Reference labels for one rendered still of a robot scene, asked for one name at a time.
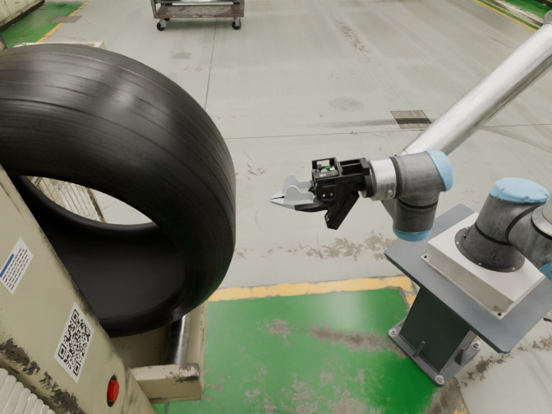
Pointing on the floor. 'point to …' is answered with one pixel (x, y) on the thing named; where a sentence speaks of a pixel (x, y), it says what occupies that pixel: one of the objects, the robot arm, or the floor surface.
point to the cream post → (54, 326)
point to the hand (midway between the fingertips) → (277, 201)
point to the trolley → (197, 11)
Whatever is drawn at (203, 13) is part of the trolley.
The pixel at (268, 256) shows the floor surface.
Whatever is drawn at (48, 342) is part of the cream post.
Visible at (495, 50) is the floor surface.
